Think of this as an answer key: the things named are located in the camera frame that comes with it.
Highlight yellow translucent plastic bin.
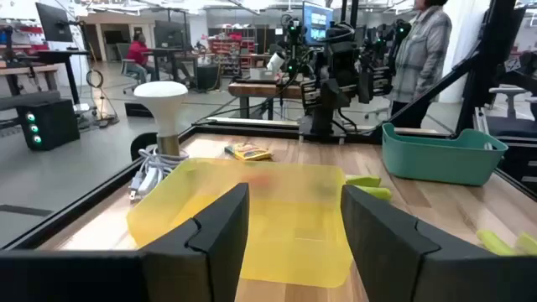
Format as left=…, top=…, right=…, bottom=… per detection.
left=126, top=157, right=354, bottom=289

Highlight black desk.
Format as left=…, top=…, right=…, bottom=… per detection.
left=35, top=49, right=91, bottom=106

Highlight wooden workbench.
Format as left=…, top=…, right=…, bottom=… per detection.
left=227, top=79, right=303, bottom=121

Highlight white mushroom table lamp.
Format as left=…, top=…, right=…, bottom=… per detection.
left=133, top=81, right=189, bottom=157

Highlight black computer monitor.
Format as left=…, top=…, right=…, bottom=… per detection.
left=34, top=2, right=75, bottom=43
left=153, top=19, right=190, bottom=49

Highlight pink eraser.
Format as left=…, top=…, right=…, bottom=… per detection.
left=247, top=174, right=274, bottom=189

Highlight teal plastic bin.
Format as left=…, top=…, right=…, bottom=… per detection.
left=380, top=122, right=509, bottom=187

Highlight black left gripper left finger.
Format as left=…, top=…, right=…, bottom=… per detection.
left=139, top=182, right=251, bottom=302

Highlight black cabinet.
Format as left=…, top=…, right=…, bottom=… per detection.
left=196, top=63, right=222, bottom=91

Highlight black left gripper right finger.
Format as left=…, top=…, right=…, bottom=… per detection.
left=340, top=185, right=479, bottom=302

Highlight white lamp power cord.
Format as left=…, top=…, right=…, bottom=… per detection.
left=128, top=147, right=190, bottom=202

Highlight yellow Crayola crayon box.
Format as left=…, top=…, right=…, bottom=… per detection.
left=223, top=142, right=274, bottom=162

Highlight person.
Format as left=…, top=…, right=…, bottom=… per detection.
left=125, top=32, right=156, bottom=85
left=388, top=0, right=453, bottom=129

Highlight monitor with blue screen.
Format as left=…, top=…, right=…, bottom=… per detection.
left=301, top=0, right=336, bottom=46

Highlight black floor box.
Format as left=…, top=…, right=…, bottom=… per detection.
left=124, top=102, right=154, bottom=118

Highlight white paper roll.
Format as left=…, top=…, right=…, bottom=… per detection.
left=266, top=50, right=286, bottom=73

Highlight black computer tower green lights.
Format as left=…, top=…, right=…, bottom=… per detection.
left=15, top=98, right=81, bottom=152

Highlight lime green handled pliers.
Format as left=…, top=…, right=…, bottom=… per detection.
left=476, top=228, right=537, bottom=257
left=312, top=174, right=394, bottom=201

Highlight wooden bench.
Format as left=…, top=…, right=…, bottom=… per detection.
left=0, top=62, right=60, bottom=97

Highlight red storage shelf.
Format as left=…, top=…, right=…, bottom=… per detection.
left=208, top=37, right=257, bottom=76

